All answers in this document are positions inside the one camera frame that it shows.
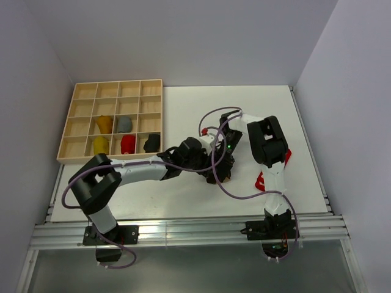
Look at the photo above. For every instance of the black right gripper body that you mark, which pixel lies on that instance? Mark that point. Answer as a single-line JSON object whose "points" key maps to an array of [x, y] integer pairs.
{"points": [[231, 140]]}

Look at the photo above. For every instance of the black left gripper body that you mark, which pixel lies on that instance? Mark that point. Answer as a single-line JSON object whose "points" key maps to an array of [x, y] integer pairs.
{"points": [[201, 160]]}

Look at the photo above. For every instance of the brown argyle sock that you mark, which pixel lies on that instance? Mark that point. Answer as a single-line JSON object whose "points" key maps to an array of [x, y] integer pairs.
{"points": [[213, 180]]}

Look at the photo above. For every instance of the grey sock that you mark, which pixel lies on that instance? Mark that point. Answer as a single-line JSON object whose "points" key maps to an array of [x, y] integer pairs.
{"points": [[124, 124]]}

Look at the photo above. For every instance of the mustard yellow striped sock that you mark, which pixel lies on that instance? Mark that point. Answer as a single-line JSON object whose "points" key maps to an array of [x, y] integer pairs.
{"points": [[105, 124]]}

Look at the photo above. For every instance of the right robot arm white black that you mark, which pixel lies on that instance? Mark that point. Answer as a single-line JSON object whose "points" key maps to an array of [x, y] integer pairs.
{"points": [[269, 148]]}

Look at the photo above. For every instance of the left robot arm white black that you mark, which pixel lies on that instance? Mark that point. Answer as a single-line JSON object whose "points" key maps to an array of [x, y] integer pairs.
{"points": [[96, 182]]}

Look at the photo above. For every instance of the rolled black sock in tray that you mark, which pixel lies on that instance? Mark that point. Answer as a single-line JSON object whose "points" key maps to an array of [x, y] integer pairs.
{"points": [[152, 144]]}

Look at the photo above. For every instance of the red white fluffy sock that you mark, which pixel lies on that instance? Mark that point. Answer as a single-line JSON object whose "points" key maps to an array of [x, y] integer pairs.
{"points": [[260, 182]]}

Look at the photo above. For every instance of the rolled red sock in tray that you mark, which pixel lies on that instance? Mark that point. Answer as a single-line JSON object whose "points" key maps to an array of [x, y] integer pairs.
{"points": [[128, 144]]}

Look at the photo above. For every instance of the wooden compartment tray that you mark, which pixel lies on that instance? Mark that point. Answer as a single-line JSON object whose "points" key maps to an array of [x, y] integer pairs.
{"points": [[141, 100]]}

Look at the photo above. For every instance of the rolled mustard sock in tray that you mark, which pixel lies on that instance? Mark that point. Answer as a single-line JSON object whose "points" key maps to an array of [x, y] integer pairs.
{"points": [[100, 145]]}

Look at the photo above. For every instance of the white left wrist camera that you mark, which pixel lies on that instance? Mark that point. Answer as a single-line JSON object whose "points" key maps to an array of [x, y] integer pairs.
{"points": [[209, 138]]}

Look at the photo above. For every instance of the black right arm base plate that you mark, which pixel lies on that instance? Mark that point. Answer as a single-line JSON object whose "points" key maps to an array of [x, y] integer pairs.
{"points": [[266, 230]]}

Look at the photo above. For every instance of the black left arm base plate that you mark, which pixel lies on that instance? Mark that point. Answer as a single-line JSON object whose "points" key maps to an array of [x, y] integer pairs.
{"points": [[121, 234]]}

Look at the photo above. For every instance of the aluminium rail frame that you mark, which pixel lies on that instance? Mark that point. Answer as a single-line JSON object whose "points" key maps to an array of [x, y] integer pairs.
{"points": [[192, 242]]}

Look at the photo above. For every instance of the black box under rail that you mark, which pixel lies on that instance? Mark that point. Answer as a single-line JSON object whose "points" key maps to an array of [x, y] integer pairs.
{"points": [[108, 255]]}

